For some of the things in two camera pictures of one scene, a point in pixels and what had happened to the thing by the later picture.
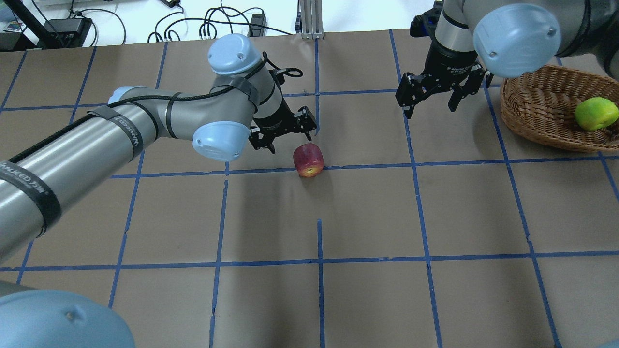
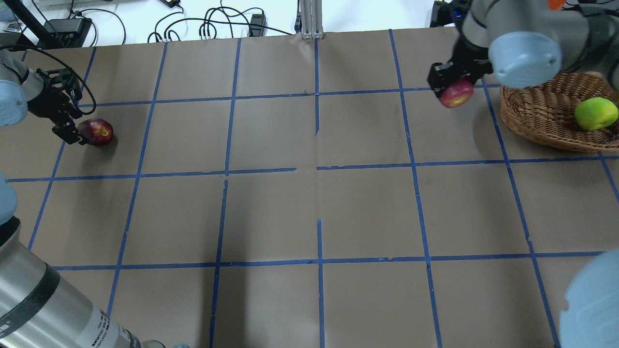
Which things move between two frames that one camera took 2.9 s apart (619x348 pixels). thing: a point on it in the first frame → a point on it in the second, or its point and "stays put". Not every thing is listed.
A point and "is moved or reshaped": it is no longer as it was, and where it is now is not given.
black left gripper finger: [261, 139] → [68, 132]
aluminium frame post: [312, 20] stays put
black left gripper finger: [305, 121] → [72, 90]
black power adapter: [66, 33] stays put
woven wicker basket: [540, 105] stays put
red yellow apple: [309, 159] is moved or reshaped
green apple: [594, 113] stays put
